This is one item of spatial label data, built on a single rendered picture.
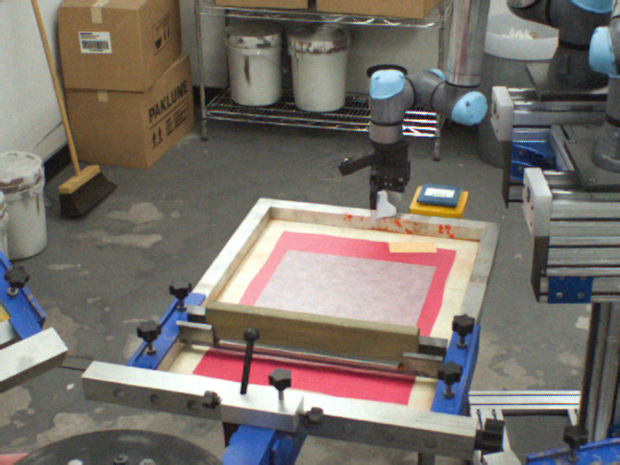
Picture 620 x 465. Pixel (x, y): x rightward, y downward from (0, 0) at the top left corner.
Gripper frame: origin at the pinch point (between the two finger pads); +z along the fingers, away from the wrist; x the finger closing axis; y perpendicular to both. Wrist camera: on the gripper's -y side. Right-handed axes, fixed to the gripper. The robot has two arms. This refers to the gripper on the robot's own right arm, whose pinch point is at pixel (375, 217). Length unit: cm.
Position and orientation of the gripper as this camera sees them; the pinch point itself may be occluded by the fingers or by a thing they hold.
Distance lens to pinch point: 256.3
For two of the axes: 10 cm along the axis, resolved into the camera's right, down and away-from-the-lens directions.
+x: 2.7, -4.5, 8.5
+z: 0.2, 8.9, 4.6
